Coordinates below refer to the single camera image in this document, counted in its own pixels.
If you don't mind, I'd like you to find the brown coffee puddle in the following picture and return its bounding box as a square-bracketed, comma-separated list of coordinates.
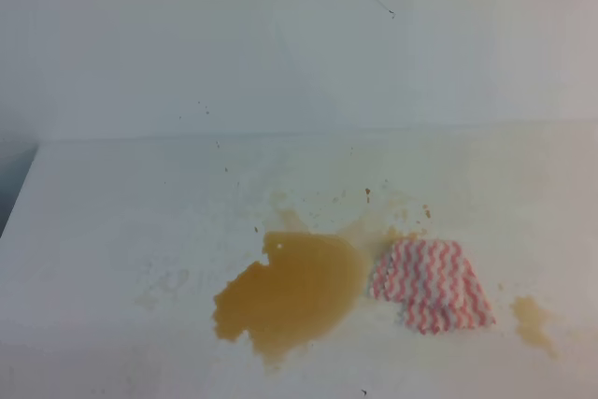
[213, 232, 368, 365]

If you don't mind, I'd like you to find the small coffee stain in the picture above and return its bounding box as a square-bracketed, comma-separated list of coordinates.
[510, 296, 558, 358]

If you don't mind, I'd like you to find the pink white striped rag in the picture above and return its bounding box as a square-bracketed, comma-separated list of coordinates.
[366, 239, 495, 335]

